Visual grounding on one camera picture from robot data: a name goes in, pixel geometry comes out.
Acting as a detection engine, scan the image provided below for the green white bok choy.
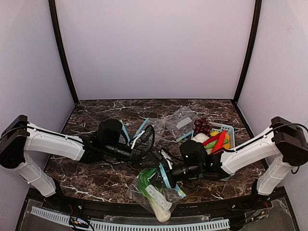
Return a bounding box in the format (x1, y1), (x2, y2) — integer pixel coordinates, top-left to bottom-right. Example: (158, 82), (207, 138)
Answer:
(137, 169), (172, 223)

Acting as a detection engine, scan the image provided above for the purple grape bunch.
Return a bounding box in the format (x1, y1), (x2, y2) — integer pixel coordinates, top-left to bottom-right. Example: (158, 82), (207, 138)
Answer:
(193, 118), (212, 136)

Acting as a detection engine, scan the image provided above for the black frame post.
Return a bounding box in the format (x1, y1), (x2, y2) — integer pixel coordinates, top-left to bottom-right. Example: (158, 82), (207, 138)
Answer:
(48, 0), (79, 105)
(233, 0), (262, 105)

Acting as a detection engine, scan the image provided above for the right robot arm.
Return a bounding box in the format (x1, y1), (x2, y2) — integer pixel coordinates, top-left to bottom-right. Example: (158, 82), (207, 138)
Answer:
(161, 116), (308, 196)

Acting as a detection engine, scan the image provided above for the white garlic bulb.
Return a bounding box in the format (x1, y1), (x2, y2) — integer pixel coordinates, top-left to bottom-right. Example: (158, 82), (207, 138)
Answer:
(192, 133), (210, 143)

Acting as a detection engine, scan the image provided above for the clear zip bag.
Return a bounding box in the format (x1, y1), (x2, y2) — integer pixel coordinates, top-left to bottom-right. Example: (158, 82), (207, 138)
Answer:
(127, 166), (186, 223)
(120, 119), (130, 145)
(166, 106), (200, 142)
(134, 118), (166, 145)

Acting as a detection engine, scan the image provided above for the black left frame post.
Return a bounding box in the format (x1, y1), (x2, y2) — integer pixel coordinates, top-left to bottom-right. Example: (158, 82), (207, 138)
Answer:
(48, 0), (79, 105)

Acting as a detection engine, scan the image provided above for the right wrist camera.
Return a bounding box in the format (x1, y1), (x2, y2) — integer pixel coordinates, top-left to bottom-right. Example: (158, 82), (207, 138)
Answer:
(152, 149), (174, 169)

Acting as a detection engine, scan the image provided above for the black right frame post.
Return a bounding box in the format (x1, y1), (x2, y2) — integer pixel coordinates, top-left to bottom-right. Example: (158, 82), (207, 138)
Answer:
(233, 0), (262, 105)

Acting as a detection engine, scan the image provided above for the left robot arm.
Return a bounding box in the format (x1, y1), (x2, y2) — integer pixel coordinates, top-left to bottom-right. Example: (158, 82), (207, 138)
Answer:
(0, 115), (155, 197)

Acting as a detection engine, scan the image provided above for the red chili pepper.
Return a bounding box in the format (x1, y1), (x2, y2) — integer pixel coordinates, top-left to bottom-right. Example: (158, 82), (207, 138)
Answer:
(203, 133), (220, 146)

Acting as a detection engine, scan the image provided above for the light blue plastic basket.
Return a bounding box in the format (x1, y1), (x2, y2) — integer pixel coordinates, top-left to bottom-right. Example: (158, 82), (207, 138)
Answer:
(191, 122), (236, 181)

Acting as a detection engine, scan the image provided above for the white slotted cable duct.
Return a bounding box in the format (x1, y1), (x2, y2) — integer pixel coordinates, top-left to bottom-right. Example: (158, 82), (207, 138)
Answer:
(30, 206), (230, 231)

